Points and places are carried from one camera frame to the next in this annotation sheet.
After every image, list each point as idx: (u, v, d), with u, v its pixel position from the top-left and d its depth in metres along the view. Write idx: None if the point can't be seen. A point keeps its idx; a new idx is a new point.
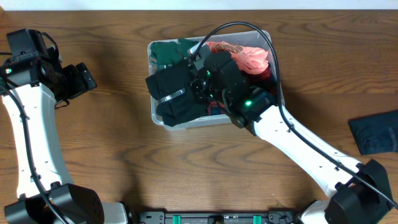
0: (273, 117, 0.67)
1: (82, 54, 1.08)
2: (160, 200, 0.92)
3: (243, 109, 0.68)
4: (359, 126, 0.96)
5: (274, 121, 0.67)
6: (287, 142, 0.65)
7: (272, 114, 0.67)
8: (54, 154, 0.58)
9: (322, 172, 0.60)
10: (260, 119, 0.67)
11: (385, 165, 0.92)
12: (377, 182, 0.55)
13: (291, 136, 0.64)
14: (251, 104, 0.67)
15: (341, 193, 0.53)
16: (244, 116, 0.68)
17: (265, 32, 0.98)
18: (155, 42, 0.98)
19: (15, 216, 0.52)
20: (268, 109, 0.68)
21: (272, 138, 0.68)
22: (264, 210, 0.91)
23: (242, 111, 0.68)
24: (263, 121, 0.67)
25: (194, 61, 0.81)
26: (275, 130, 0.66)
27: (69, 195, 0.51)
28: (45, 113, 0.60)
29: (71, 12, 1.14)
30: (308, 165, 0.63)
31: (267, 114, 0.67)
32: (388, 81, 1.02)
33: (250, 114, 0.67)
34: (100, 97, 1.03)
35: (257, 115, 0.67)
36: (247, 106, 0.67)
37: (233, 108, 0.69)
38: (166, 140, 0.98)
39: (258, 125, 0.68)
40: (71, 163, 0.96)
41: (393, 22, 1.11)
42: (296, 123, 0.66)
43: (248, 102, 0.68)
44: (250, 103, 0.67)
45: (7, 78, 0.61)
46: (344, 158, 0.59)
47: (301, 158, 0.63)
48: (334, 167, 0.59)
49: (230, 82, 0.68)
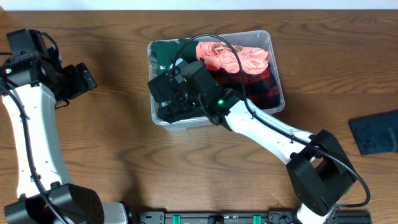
0: (238, 111, 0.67)
1: (81, 54, 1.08)
2: (160, 200, 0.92)
3: (217, 107, 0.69)
4: (359, 126, 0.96)
5: (239, 112, 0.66)
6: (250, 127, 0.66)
7: (239, 107, 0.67)
8: (54, 154, 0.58)
9: (282, 147, 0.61)
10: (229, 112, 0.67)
11: (385, 165, 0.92)
12: (329, 149, 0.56)
13: (254, 122, 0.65)
14: (223, 102, 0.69)
15: (295, 161, 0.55)
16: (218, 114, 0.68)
17: (265, 32, 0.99)
18: (155, 42, 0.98)
19: (15, 216, 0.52)
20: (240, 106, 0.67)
21: (239, 127, 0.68)
22: (264, 210, 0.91)
23: (216, 109, 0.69)
24: (234, 116, 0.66)
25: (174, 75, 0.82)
26: (240, 119, 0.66)
27: (69, 195, 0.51)
28: (45, 113, 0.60)
29: (71, 12, 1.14)
30: (270, 145, 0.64)
31: (236, 108, 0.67)
32: (388, 81, 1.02)
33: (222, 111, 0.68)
34: (101, 97, 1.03)
35: (227, 109, 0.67)
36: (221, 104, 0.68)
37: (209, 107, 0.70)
38: (165, 140, 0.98)
39: (229, 119, 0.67)
40: (71, 163, 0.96)
41: (393, 22, 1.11)
42: (258, 109, 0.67)
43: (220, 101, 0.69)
44: (222, 102, 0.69)
45: (7, 78, 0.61)
46: (298, 131, 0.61)
47: (266, 140, 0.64)
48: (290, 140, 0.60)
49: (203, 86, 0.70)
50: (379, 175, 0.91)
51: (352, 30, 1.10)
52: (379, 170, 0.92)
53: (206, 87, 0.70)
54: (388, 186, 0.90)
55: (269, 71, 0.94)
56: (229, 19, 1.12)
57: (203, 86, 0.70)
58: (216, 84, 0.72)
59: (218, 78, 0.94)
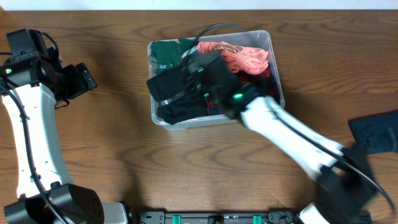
0: (260, 109, 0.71)
1: (81, 54, 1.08)
2: (160, 200, 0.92)
3: (232, 102, 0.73)
4: (358, 126, 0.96)
5: (260, 111, 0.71)
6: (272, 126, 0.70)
7: (259, 106, 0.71)
8: (54, 154, 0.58)
9: (306, 154, 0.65)
10: (247, 109, 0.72)
11: (384, 165, 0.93)
12: (356, 162, 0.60)
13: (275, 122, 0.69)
14: (240, 96, 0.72)
15: (323, 175, 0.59)
16: (234, 108, 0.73)
17: (265, 32, 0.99)
18: (155, 42, 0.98)
19: (15, 216, 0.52)
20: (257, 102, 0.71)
21: (260, 128, 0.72)
22: (264, 210, 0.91)
23: (234, 104, 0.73)
24: (254, 111, 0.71)
25: (188, 65, 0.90)
26: (264, 119, 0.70)
27: (69, 195, 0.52)
28: (45, 113, 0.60)
29: (71, 12, 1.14)
30: (293, 150, 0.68)
31: (255, 106, 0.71)
32: (388, 81, 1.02)
33: (239, 106, 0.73)
34: (100, 97, 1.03)
35: (244, 106, 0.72)
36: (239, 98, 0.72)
37: (223, 101, 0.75)
38: (166, 140, 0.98)
39: (247, 116, 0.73)
40: (71, 163, 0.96)
41: (393, 22, 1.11)
42: (283, 113, 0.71)
43: (238, 94, 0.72)
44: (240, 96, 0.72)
45: (7, 78, 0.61)
46: (324, 141, 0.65)
47: (288, 142, 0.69)
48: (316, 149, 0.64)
49: (219, 78, 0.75)
50: (379, 175, 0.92)
51: (352, 30, 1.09)
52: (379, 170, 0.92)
53: (223, 80, 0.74)
54: (388, 186, 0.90)
55: (269, 71, 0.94)
56: (229, 19, 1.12)
57: (219, 78, 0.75)
58: (232, 76, 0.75)
59: None
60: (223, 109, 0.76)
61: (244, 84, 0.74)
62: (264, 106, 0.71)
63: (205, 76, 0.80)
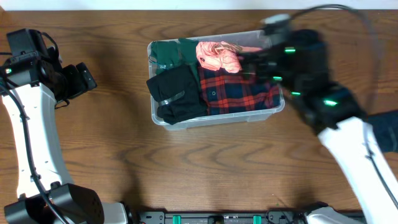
0: (354, 132, 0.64)
1: (82, 54, 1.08)
2: (160, 200, 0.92)
3: (323, 107, 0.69)
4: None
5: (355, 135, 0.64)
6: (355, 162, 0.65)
7: (354, 128, 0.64)
8: (53, 154, 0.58)
9: (362, 186, 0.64)
10: (337, 127, 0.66)
11: None
12: None
13: (366, 162, 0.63)
14: (333, 104, 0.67)
15: None
16: (321, 116, 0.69)
17: (265, 32, 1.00)
18: (155, 42, 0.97)
19: (15, 216, 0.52)
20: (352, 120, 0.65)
21: (337, 150, 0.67)
22: (264, 210, 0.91)
23: (322, 111, 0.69)
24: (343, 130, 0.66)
25: (272, 35, 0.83)
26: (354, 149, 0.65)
27: (69, 195, 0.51)
28: (45, 113, 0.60)
29: (71, 12, 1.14)
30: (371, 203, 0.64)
31: (347, 126, 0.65)
32: (388, 81, 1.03)
33: (321, 115, 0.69)
34: (100, 97, 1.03)
35: (336, 123, 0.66)
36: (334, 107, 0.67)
37: (307, 101, 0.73)
38: (166, 140, 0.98)
39: (332, 132, 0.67)
40: (71, 163, 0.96)
41: (393, 22, 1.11)
42: (379, 155, 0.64)
43: (331, 101, 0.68)
44: (334, 102, 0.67)
45: (6, 78, 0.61)
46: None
47: (360, 186, 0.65)
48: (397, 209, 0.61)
49: (315, 71, 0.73)
50: None
51: (360, 24, 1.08)
52: None
53: (316, 73, 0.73)
54: None
55: None
56: (229, 19, 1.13)
57: (313, 70, 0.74)
58: (322, 71, 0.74)
59: (218, 77, 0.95)
60: (305, 107, 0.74)
61: (335, 89, 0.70)
62: (361, 135, 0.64)
63: (283, 63, 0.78)
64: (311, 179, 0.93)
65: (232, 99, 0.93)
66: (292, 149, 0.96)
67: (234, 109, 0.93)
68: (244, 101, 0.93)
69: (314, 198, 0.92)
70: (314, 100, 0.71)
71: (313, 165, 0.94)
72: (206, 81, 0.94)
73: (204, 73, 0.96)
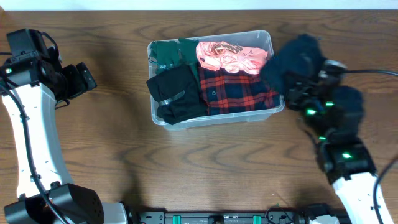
0: (364, 186, 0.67)
1: (82, 54, 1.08)
2: (160, 200, 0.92)
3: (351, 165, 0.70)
4: (267, 73, 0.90)
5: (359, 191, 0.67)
6: (364, 214, 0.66)
7: (366, 184, 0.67)
8: (53, 152, 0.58)
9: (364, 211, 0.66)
10: (350, 178, 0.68)
11: (383, 165, 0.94)
12: None
13: (372, 213, 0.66)
14: (350, 157, 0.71)
15: None
16: (339, 167, 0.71)
17: (265, 32, 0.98)
18: (155, 42, 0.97)
19: (15, 216, 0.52)
20: (365, 174, 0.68)
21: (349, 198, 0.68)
22: (264, 210, 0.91)
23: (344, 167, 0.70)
24: (354, 183, 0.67)
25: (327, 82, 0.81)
26: (358, 200, 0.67)
27: (69, 195, 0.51)
28: (45, 113, 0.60)
29: (71, 12, 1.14)
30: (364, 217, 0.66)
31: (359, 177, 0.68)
32: (388, 81, 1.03)
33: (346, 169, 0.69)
34: (101, 98, 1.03)
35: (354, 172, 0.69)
36: (347, 160, 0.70)
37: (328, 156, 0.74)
38: (166, 140, 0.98)
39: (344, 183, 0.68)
40: (71, 163, 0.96)
41: (393, 22, 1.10)
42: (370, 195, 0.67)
43: (346, 154, 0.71)
44: (349, 157, 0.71)
45: (7, 78, 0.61)
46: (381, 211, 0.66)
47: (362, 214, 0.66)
48: (370, 206, 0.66)
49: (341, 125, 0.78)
50: None
51: (359, 30, 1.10)
52: None
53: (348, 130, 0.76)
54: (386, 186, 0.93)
55: None
56: (229, 19, 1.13)
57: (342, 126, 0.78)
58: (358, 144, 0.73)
59: (218, 78, 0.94)
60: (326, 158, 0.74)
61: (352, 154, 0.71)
62: (366, 186, 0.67)
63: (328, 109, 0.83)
64: (311, 179, 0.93)
65: (232, 99, 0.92)
66: (292, 149, 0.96)
67: (234, 109, 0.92)
68: (244, 101, 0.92)
69: (315, 198, 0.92)
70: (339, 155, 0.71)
71: (313, 165, 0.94)
72: (206, 81, 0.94)
73: (205, 73, 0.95)
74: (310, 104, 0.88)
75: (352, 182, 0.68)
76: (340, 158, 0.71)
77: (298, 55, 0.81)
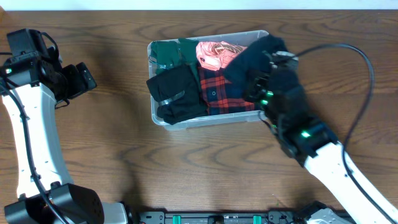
0: (331, 157, 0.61)
1: (82, 54, 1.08)
2: (160, 200, 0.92)
3: (303, 142, 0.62)
4: (229, 71, 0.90)
5: (329, 163, 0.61)
6: (342, 186, 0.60)
7: (333, 154, 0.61)
8: (53, 152, 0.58)
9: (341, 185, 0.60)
10: (316, 155, 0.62)
11: (382, 165, 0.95)
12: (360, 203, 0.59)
13: (349, 182, 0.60)
14: (308, 135, 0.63)
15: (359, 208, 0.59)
16: (298, 147, 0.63)
17: (265, 32, 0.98)
18: (155, 42, 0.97)
19: (15, 216, 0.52)
20: (328, 145, 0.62)
21: (323, 176, 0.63)
22: (264, 210, 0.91)
23: (300, 145, 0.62)
24: (321, 158, 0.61)
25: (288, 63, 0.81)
26: (331, 172, 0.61)
27: (69, 195, 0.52)
28: (45, 113, 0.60)
29: (71, 12, 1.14)
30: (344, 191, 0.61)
31: (324, 151, 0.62)
32: (388, 81, 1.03)
33: (305, 147, 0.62)
34: (101, 97, 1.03)
35: (313, 150, 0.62)
36: (307, 138, 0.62)
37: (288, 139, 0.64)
38: (166, 140, 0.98)
39: (311, 161, 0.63)
40: (71, 163, 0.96)
41: (393, 22, 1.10)
42: (352, 167, 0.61)
43: (305, 132, 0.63)
44: (308, 135, 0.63)
45: (7, 78, 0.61)
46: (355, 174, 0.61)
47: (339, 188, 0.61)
48: (344, 175, 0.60)
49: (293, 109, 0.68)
50: (377, 175, 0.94)
51: (359, 30, 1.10)
52: (375, 170, 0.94)
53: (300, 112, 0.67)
54: (385, 186, 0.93)
55: None
56: (229, 19, 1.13)
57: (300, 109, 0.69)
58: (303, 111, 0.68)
59: (218, 77, 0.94)
60: (284, 143, 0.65)
61: (311, 126, 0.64)
62: (333, 156, 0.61)
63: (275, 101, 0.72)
64: (311, 179, 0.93)
65: (232, 99, 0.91)
66: None
67: (234, 109, 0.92)
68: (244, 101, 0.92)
69: (314, 198, 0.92)
70: (296, 137, 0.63)
71: None
72: (206, 81, 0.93)
73: (205, 73, 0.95)
74: (262, 96, 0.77)
75: (319, 157, 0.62)
76: (300, 139, 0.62)
77: (258, 51, 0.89)
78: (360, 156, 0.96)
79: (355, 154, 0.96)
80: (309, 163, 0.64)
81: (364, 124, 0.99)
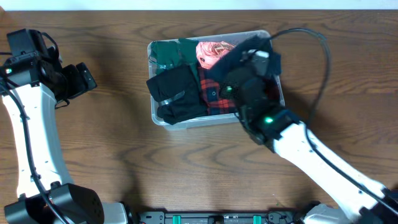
0: (296, 135, 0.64)
1: (82, 54, 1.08)
2: (160, 200, 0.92)
3: (267, 128, 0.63)
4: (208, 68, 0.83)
5: (294, 142, 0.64)
6: (309, 163, 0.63)
7: (296, 132, 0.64)
8: (53, 152, 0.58)
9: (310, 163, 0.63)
10: (280, 137, 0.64)
11: (382, 165, 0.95)
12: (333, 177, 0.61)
13: (313, 157, 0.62)
14: (272, 121, 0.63)
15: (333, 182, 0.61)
16: (264, 133, 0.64)
17: (264, 32, 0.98)
18: (155, 42, 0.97)
19: (15, 216, 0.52)
20: (291, 127, 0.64)
21: (292, 156, 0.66)
22: (264, 210, 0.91)
23: (265, 130, 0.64)
24: (286, 140, 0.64)
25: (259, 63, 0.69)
26: (297, 150, 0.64)
27: (68, 195, 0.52)
28: (45, 113, 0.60)
29: (71, 12, 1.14)
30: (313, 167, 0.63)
31: (288, 132, 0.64)
32: (388, 81, 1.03)
33: (270, 132, 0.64)
34: (100, 97, 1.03)
35: (277, 133, 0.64)
36: (270, 124, 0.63)
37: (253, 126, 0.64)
38: (166, 140, 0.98)
39: (277, 142, 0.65)
40: (71, 163, 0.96)
41: (393, 22, 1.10)
42: (318, 142, 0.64)
43: (268, 119, 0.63)
44: (272, 121, 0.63)
45: (7, 78, 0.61)
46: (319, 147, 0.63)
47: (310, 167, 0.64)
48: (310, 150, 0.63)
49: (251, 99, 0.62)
50: (377, 175, 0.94)
51: (359, 30, 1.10)
52: (375, 170, 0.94)
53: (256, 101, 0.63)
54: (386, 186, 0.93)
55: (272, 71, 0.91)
56: (229, 19, 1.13)
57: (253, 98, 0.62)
58: (264, 98, 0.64)
59: None
60: (250, 132, 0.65)
61: (275, 109, 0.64)
62: (296, 134, 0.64)
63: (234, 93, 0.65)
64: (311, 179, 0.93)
65: None
66: None
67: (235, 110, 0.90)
68: None
69: (314, 198, 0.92)
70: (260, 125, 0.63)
71: None
72: (206, 81, 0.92)
73: (204, 73, 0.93)
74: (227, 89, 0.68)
75: (284, 139, 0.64)
76: (264, 126, 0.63)
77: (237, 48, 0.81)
78: (360, 156, 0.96)
79: (355, 154, 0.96)
80: (277, 145, 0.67)
81: (364, 124, 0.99)
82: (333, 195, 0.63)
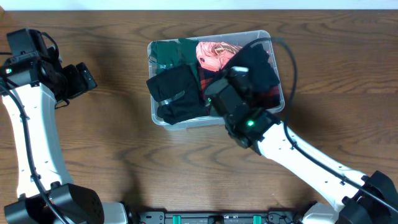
0: (277, 134, 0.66)
1: (82, 54, 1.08)
2: (160, 200, 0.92)
3: (249, 130, 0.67)
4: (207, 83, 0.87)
5: (275, 140, 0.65)
6: (290, 160, 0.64)
7: (277, 131, 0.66)
8: (53, 152, 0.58)
9: (293, 161, 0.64)
10: (263, 138, 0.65)
11: (382, 164, 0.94)
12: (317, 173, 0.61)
13: (294, 153, 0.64)
14: (254, 124, 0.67)
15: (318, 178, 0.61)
16: (248, 136, 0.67)
17: (265, 32, 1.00)
18: (155, 42, 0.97)
19: (15, 216, 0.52)
20: (273, 127, 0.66)
21: (275, 156, 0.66)
22: (264, 210, 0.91)
23: (247, 133, 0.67)
24: (268, 140, 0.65)
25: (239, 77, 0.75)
26: (279, 148, 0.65)
27: (69, 195, 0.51)
28: (45, 113, 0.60)
29: (71, 12, 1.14)
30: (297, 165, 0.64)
31: (270, 133, 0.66)
32: (388, 81, 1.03)
33: (254, 135, 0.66)
34: (100, 97, 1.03)
35: (260, 134, 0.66)
36: (252, 126, 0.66)
37: (236, 130, 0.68)
38: (166, 140, 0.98)
39: (262, 144, 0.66)
40: (71, 163, 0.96)
41: (393, 22, 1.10)
42: (298, 139, 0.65)
43: (250, 122, 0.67)
44: (253, 124, 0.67)
45: (7, 78, 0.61)
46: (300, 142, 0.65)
47: (293, 165, 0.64)
48: (291, 147, 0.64)
49: (230, 106, 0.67)
50: None
51: (359, 30, 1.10)
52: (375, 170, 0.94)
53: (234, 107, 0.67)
54: None
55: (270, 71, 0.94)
56: (229, 19, 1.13)
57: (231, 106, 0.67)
58: (242, 103, 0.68)
59: None
60: (236, 137, 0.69)
61: (255, 112, 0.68)
62: (277, 132, 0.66)
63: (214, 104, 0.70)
64: None
65: None
66: None
67: None
68: None
69: (314, 198, 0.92)
70: (242, 128, 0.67)
71: None
72: (206, 81, 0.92)
73: (205, 73, 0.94)
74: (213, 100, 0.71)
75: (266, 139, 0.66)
76: (246, 129, 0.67)
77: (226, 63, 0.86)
78: (360, 156, 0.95)
79: (355, 153, 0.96)
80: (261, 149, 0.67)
81: (364, 124, 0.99)
82: (318, 190, 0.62)
